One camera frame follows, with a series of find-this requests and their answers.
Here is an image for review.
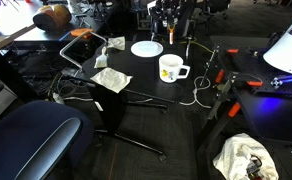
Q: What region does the bent silver metal frame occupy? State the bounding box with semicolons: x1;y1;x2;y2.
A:
59;31;108;73

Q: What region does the brown and yellow ball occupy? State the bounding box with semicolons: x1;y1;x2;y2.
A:
32;3;73;33

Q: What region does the flat white cloth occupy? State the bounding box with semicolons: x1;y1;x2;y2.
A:
89;67;134;94

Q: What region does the white cable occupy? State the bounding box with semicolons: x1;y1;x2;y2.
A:
178;75;213;110

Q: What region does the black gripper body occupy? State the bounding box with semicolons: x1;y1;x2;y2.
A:
151;0;187;22

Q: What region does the white cone shade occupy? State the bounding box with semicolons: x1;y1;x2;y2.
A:
262;4;292;80

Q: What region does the white power strip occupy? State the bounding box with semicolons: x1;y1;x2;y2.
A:
52;92;66;105

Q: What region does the blue office chair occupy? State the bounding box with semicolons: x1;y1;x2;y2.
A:
0;99;96;180

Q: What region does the white round plate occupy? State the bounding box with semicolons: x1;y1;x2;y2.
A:
130;40;164;58

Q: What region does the white mug with yellow print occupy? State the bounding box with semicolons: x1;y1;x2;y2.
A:
158;53;191;84

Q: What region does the crumpled white cloth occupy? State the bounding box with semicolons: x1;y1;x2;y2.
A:
106;36;126;52

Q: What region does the black side table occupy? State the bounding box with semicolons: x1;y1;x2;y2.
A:
73;39;217;163

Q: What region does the orange flat tool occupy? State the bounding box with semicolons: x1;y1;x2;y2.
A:
69;28;96;39

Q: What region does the orange and white marker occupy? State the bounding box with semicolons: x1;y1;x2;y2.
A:
167;22;176;46

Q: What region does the black workbench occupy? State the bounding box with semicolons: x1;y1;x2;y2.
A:
195;48;292;180

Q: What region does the yellow cable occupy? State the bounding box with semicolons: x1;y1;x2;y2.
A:
179;39;214;54

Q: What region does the white bristle brush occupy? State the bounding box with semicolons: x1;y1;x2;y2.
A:
93;46;109;69

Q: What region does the thin black metal rod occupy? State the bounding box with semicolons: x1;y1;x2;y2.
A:
199;45;220;88

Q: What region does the black office chair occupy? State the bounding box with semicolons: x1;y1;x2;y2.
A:
151;0;198;38

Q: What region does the white cloth bag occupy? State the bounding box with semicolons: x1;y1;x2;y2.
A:
212;132;280;180

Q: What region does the black desk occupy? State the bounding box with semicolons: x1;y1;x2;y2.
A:
0;0;122;68

